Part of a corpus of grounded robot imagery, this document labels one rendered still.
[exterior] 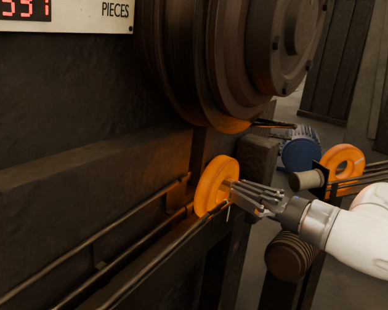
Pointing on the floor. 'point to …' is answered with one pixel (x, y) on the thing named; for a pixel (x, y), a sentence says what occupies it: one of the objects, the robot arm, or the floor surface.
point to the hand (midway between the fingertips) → (219, 181)
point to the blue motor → (299, 150)
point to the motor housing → (285, 270)
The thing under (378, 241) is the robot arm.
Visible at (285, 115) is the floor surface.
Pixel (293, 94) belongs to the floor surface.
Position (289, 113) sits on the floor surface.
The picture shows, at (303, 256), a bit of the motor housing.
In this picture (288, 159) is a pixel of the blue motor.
